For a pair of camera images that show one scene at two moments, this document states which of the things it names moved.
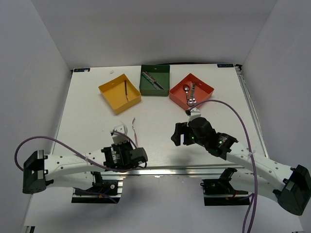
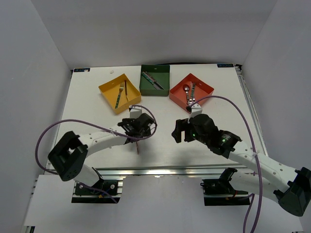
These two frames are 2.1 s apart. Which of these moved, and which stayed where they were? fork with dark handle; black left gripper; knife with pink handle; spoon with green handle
Moved: black left gripper
Stayed: knife with pink handle; spoon with green handle; fork with dark handle
